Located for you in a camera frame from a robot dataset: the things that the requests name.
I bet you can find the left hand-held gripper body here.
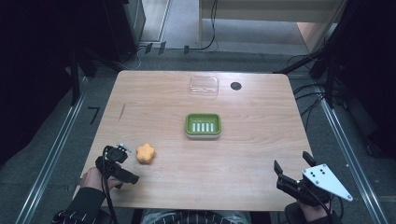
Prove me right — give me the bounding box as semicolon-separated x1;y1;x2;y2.
94;155;140;185

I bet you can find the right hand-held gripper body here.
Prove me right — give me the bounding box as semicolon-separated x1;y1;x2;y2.
276;163;355;207

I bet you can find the orange flower-shaped soap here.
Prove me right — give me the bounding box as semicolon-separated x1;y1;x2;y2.
134;143;157;165

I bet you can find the person's left hand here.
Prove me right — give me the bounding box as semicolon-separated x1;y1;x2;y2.
79;166;124;191

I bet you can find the person's right hand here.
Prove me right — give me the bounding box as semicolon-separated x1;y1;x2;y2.
296;199;333;224

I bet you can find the green soap dish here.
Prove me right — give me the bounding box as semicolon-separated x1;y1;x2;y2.
184;112;222;140

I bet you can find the person's striped clothing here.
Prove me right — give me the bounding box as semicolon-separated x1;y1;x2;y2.
139;208;252;224

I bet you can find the clear plastic lid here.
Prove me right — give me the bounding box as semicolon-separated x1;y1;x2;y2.
189;75;220;97

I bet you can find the dark cabinet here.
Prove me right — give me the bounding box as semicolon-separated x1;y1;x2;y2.
98;0;148;63

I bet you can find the light wooden furniture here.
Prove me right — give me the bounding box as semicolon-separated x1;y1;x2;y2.
198;0;348;53

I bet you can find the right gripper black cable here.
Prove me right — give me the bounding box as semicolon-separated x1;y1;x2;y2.
306;186;345;220

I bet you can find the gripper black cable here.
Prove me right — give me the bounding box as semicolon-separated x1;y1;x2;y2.
306;186;345;220
101;145;120;224

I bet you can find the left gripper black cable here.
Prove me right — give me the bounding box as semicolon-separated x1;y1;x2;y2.
101;145;120;224

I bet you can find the metal floor rail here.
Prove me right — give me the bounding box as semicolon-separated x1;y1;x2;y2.
14;77;89;224
313;81;390;224

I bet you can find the bundle of black floor cables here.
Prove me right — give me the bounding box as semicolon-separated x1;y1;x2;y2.
285;53;328;133

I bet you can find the white floor cable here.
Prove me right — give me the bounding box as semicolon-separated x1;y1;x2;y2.
121;46;148;71

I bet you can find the black hanging cable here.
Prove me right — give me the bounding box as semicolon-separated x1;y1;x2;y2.
188;0;219;52

